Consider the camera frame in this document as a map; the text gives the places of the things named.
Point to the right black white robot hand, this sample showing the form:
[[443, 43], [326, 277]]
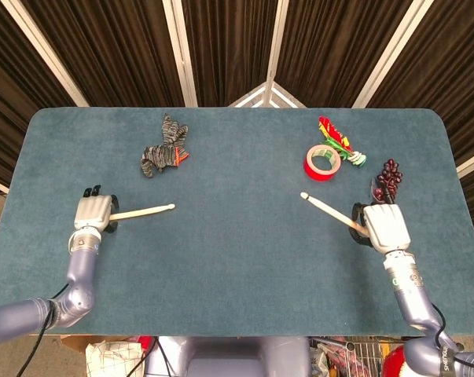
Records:
[[388, 228]]

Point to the grey robot torso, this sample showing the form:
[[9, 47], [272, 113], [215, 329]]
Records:
[[228, 357]]

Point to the red white round ball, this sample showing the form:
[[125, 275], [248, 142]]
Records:
[[394, 361]]

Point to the white checked cloth bag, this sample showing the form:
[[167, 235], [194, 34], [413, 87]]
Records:
[[111, 359]]

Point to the grey knit work glove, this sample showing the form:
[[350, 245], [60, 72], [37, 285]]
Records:
[[162, 155]]

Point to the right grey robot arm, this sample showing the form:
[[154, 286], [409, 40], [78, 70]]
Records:
[[409, 290]]

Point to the colourful feather shuttlecock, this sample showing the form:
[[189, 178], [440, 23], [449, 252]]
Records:
[[331, 129]]

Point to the red tape roll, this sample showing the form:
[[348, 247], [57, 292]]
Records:
[[317, 174]]

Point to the brown cardboard box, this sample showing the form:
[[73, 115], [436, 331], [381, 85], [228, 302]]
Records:
[[73, 341]]

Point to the dark purple grape bunch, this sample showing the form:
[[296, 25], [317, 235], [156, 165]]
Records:
[[390, 176]]

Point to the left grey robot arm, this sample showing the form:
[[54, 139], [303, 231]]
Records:
[[81, 267]]

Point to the pale wooden drumstick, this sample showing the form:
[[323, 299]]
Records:
[[327, 210], [146, 212]]

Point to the brown curtain screen panel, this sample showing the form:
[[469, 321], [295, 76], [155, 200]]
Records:
[[115, 51], [8, 98], [449, 78], [331, 51], [228, 47]]

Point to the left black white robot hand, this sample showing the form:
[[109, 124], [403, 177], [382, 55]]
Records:
[[91, 212]]

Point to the blue felt table mat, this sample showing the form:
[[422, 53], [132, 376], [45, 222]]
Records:
[[236, 275]]

